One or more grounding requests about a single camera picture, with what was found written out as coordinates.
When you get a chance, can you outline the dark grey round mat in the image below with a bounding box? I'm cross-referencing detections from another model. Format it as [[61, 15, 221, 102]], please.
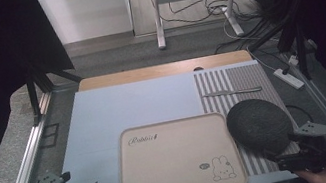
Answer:
[[222, 92, 299, 165]]

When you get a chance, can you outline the white cable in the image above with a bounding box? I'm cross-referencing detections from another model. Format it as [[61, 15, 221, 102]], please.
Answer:
[[222, 11, 278, 79]]

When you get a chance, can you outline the white power strip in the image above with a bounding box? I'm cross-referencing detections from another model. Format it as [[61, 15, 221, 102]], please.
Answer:
[[272, 63, 307, 94]]

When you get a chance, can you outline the light blue table mat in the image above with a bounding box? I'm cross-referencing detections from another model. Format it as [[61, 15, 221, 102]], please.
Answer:
[[44, 56, 301, 183]]

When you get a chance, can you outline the beige tray with rabbit print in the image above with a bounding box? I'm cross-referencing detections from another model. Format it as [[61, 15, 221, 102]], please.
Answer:
[[107, 107, 249, 183]]

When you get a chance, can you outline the silver table knife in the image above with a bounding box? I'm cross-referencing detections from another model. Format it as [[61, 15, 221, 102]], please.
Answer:
[[201, 83, 263, 102]]

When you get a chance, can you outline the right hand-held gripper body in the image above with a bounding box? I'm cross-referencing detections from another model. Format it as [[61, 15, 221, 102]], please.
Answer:
[[270, 118, 326, 180]]

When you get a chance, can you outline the wooden table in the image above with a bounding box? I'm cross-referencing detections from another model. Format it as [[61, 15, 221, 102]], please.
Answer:
[[76, 48, 254, 93]]

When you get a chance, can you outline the grey striped placemat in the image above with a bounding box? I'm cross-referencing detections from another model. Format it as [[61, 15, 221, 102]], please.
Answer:
[[192, 56, 304, 183]]

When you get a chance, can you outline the bundle of black cables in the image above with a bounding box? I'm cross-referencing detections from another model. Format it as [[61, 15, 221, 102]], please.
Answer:
[[207, 0, 296, 58]]

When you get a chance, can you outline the black metal stand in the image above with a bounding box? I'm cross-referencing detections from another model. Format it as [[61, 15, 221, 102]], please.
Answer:
[[20, 50, 89, 127], [273, 17, 315, 85]]

